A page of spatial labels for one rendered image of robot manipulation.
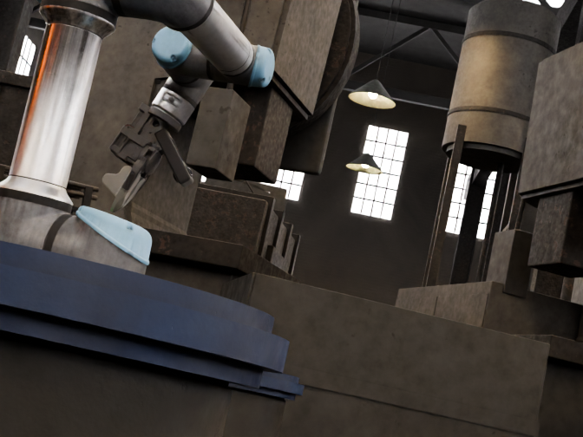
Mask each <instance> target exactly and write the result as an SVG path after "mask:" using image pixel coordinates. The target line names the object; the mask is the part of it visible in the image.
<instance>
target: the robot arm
mask: <svg viewBox="0 0 583 437"><path fill-rule="evenodd" d="M37 2H39V3H40V4H41V5H40V9H39V12H40V14H41V15H42V17H43V19H44V21H45V22H46V27H45V31H44V34H43V41H42V45H41V48H40V52H39V56H38V59H37V63H36V69H35V73H34V76H33V80H32V83H31V87H30V91H29V97H28V100H27V104H26V108H25V111H24V115H23V121H22V125H21V128H20V132H19V135H18V139H17V143H16V149H15V152H14V156H13V160H12V163H11V167H10V174H9V177H8V178H7V179H5V180H4V181H2V182H0V240H1V241H4V242H9V243H13V244H18V245H25V246H28V247H33V248H37V249H41V250H45V251H52V252H55V253H59V254H63V255H67V256H71V257H75V258H81V259H85V260H88V261H92V262H96V263H100V264H106V265H110V266H114V267H117V268H121V269H124V270H127V271H133V272H137V273H140V274H144V275H145V272H146V268H147V266H148V265H149V260H148V259H149V254H150V250H151V246H152V238H151V235H150V234H149V232H148V231H146V230H145V229H143V228H142V227H140V226H138V225H135V224H133V223H131V222H129V221H127V220H125V219H122V218H118V217H116V216H114V215H112V214H109V213H106V212H103V211H100V210H97V209H95V208H91V207H88V206H84V205H83V206H80V207H79V209H78V211H76V216H75V215H70V213H71V210H72V206H73V203H72V201H71V199H70V198H69V196H68V194H67V192H66V188H67V184H68V181H69V174H70V170H71V167H72V163H73V159H74V156H75V149H76V145H77V141H78V138H79V134H80V131H81V127H82V120H83V116H84V113H85V109H86V106H87V102H88V96H89V91H90V88H91V84H92V81H93V77H94V73H95V66H96V63H97V59H98V55H99V52H100V48H101V45H102V39H103V38H104V37H106V36H109V35H111V34H112V33H114V32H115V27H116V24H117V20H118V17H119V16H123V17H129V18H139V19H146V20H151V21H156V22H159V23H163V24H164V25H166V28H163V29H161V30H160V31H159V32H158V33H157V34H156V35H155V37H154V39H153V41H152V51H153V54H154V57H155V58H156V60H157V62H158V64H159V65H160V66H161V67H162V68H164V69H165V71H166V72H167V73H168V75H169V78H168V79H167V81H166V83H165V84H164V86H163V87H162V89H161V90H160V92H159V93H158V95H157V96H156V98H155V99H154V101H153V103H152V105H153V106H152V107H149V106H148V105H146V104H144V103H142V104H141V105H140V106H139V109H140V112H139V113H138V114H137V115H136V117H135V118H134V120H133V122H132V123H131V125H130V124H127V125H128V126H129V127H128V126H127V125H125V126H123V127H122V129H121V131H120V132H119V133H118V134H117V136H116V137H115V139H114V141H113V142H112V144H111V145H110V147H109V148H110V150H111V152H112V153H113V154H114V155H115V156H116V157H117V158H119V159H121V161H122V162H124V163H126V164H127V165H128V166H124V167H123V168H122V169H121V170H120V172H119V173H117V174H114V173H106V174H105V175H104V176H103V178H102V183H103V184H104V185H105V186H106V187H107V189H108V190H109V191H110V192H111V193H113V194H114V196H115V200H114V202H113V204H112V206H111V208H110V211H111V212H112V213H114V212H117V211H119V210H120V209H121V208H123V207H124V206H125V205H126V204H127V203H128V202H129V201H130V200H131V199H132V198H133V197H134V196H135V195H136V194H137V192H139V191H140V189H141V188H142V187H143V186H144V185H145V183H146V182H147V180H148V178H149V177H150V175H151V174H152V173H153V172H154V170H155V169H156V167H157V166H158V165H159V163H160V160H161V158H162V156H161V155H163V154H165V156H166V158H167V161H168V163H169V165H170V167H171V168H172V170H173V176H174V179H175V181H176V182H178V183H179V184H181V185H182V186H184V187H186V186H189V185H191V184H192V183H193V173H192V170H191V169H190V167H189V166H187V165H186V164H185V162H184V160H183V159H182V157H181V155H180V152H179V150H178V148H177V146H176V145H175V143H174V141H173V139H172V137H171V135H170V133H169V132H168V131H167V130H168V129H171V130H173V131H175V132H176V133H178V132H179V131H180V129H181V126H182V125H185V124H186V122H187V120H188V119H189V117H190V115H191V114H192V112H193V111H194V109H195V108H196V107H197V105H198V104H199V102H200V100H201V99H202V97H203V96H204V94H205V93H206V91H207V90H208V89H209V87H210V85H211V84H212V82H214V81H217V82H227V83H233V84H239V85H244V86H247V87H248V88H249V87H257V88H264V87H266V86H267V85H268V84H269V83H270V81H271V79H272V75H273V71H274V63H275V61H274V54H273V52H272V50H271V49H269V48H266V47H261V46H260V45H258V46H256V45H251V44H250V43H249V41H248V40H247V39H246V37H245V36H244V35H243V34H242V33H241V31H240V30H239V29H238V27H237V26H236V25H235V24H234V23H233V21H232V20H231V19H230V18H229V16H228V15H227V14H226V13H225V11H223V10H222V9H221V7H220V6H219V5H218V3H217V2H216V1H215V0H37ZM158 124H159V126H158V127H156V125H158Z"/></svg>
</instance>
